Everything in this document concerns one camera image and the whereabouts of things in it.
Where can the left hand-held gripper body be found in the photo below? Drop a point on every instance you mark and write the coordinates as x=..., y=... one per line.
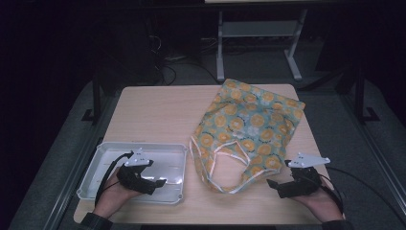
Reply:
x=135, y=179

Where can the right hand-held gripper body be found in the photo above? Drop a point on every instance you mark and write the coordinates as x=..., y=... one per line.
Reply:
x=301, y=183

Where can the white plastic tray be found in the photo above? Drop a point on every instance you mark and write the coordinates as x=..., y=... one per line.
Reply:
x=169, y=166

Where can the orange-print cloth tote bag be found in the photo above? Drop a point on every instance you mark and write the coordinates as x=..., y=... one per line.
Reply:
x=252, y=124

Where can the person's right hand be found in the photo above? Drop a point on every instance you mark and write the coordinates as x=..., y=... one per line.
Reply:
x=322, y=204

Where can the person's left hand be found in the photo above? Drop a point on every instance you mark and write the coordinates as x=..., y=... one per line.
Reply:
x=111, y=198

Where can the black metal stand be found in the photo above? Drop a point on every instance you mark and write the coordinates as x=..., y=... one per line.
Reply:
x=360, y=96
x=96, y=99

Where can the grey metal rail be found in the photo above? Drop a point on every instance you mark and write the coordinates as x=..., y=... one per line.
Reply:
x=73, y=182
x=373, y=150

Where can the white metal desk frame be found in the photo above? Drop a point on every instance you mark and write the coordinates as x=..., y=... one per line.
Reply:
x=258, y=28

